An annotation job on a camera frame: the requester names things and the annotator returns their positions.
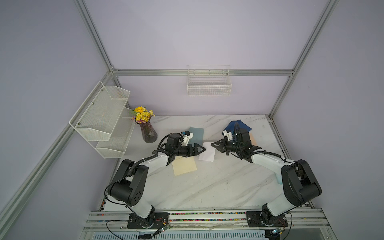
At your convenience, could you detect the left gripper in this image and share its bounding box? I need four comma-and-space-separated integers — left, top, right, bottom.
174, 142, 205, 158

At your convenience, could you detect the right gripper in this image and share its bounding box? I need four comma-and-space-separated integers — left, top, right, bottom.
211, 136, 242, 155

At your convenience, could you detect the red bordered letter paper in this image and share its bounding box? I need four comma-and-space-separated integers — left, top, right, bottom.
199, 142, 216, 163

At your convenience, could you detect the teal envelope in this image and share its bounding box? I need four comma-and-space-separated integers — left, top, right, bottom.
189, 127, 204, 146

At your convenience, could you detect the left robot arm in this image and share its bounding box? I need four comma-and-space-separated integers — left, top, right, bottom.
104, 131, 206, 220

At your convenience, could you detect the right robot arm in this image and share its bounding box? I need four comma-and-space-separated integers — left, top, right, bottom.
211, 128, 322, 227

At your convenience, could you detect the dark blue envelope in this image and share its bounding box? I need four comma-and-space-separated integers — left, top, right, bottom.
224, 120, 252, 134

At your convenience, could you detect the cream paper sheet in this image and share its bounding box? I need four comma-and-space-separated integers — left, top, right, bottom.
172, 157, 197, 176

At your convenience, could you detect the peach paper sheet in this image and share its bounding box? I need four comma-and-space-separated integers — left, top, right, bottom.
249, 133, 257, 146

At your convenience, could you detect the dark glass vase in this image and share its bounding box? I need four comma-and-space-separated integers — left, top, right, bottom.
140, 122, 158, 144

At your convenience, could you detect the small light blue object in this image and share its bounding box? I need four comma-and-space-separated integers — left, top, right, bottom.
275, 173, 283, 185

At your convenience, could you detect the yellow flower bouquet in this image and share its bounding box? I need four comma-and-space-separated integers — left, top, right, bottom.
130, 107, 155, 124

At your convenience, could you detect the white mesh two-tier shelf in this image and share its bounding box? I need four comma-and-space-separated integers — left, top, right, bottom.
69, 82, 134, 159

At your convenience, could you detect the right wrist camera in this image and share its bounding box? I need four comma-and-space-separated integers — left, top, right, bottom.
223, 130, 233, 141

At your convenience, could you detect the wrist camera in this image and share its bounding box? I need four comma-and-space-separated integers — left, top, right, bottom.
223, 130, 233, 141
182, 131, 194, 146

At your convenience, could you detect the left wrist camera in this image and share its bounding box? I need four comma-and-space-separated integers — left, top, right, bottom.
182, 131, 194, 146

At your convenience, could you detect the white wire wall basket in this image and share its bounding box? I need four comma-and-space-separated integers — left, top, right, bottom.
187, 65, 232, 97

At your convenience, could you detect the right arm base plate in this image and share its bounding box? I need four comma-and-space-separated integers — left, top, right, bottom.
246, 211, 288, 228

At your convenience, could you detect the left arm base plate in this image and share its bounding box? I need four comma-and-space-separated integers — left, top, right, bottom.
127, 212, 169, 229

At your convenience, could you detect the aluminium front rail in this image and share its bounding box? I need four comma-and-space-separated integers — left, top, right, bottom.
80, 207, 337, 240

